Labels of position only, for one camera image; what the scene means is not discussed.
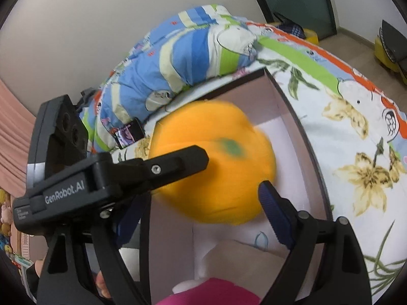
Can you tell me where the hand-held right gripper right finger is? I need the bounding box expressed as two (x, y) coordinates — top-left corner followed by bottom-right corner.
(258, 180), (373, 305)

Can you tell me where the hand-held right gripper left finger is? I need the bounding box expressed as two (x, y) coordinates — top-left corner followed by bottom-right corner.
(36, 193), (151, 305)

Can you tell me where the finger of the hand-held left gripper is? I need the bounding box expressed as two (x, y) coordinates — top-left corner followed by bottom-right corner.
(110, 144), (210, 198)

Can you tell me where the orange plush fruit toy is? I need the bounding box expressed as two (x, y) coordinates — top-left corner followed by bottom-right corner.
(149, 99), (277, 227)

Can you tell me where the cardboard box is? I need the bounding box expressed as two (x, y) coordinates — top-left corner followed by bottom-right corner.
(139, 67), (333, 305)

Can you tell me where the person's left hand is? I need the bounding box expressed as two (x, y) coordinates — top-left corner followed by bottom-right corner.
(95, 270), (112, 300)

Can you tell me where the small black phone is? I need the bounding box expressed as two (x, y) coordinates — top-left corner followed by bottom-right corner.
(114, 118), (145, 148)

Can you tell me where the beige soft item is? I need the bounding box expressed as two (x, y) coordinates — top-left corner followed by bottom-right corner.
(203, 240), (288, 281)

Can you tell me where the pink curtain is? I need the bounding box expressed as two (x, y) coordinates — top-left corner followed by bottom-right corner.
(0, 79), (36, 195)

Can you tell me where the row of small toy figures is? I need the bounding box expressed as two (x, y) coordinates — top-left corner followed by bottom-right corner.
(0, 189), (34, 269)

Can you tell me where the pink plush toy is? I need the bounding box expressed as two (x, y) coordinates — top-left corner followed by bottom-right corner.
(156, 276), (265, 305)

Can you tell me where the blue striped folded quilt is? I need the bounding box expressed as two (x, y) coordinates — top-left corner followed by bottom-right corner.
(78, 5), (265, 153)

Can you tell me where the small yellow stool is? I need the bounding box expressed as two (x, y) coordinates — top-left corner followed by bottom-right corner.
(303, 27), (320, 44)

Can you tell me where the large yellow stool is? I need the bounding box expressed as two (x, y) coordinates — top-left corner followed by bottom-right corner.
(373, 35), (407, 86)

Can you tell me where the black flat item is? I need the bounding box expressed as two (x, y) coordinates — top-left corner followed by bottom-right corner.
(378, 20), (407, 65)

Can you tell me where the dark glass door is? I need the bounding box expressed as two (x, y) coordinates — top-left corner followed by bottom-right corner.
(246, 0), (338, 41)

